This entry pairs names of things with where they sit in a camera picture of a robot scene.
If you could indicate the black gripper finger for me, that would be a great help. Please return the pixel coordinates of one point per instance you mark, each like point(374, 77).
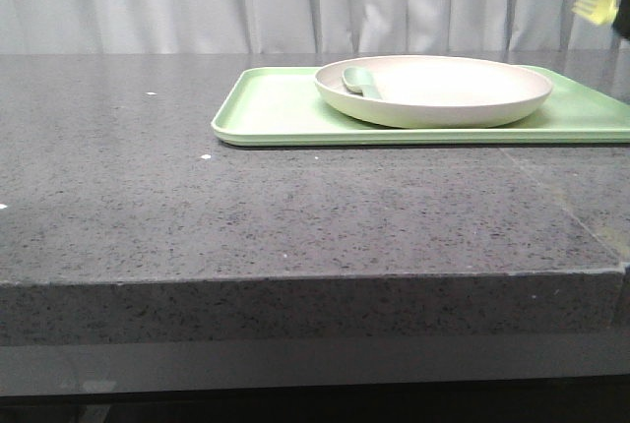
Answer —
point(621, 23)

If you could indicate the yellow plastic fork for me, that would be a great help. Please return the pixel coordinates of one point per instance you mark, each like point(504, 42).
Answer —
point(597, 12)

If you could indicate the beige round plate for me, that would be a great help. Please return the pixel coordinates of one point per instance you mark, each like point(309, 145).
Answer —
point(424, 91)

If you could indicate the sage green plastic spoon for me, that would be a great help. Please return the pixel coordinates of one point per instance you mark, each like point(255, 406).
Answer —
point(359, 80)

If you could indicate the light green serving tray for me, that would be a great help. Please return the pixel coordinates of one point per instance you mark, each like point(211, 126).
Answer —
point(280, 107)

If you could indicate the white pleated curtain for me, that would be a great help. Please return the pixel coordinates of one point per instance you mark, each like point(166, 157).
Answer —
point(293, 26)

